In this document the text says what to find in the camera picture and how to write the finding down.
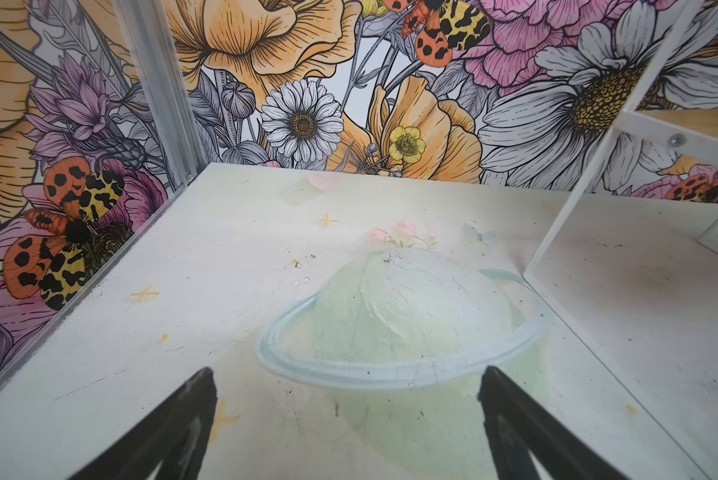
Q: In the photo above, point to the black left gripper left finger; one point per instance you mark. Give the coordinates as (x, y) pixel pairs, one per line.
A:
(169, 443)

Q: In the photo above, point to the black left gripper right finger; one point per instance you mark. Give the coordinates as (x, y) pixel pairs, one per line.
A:
(519, 430)

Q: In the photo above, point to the aluminium left corner post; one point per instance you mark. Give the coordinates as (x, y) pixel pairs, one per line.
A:
(147, 31)

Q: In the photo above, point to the white wooden two-tier shelf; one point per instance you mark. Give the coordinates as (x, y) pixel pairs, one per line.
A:
(631, 261)

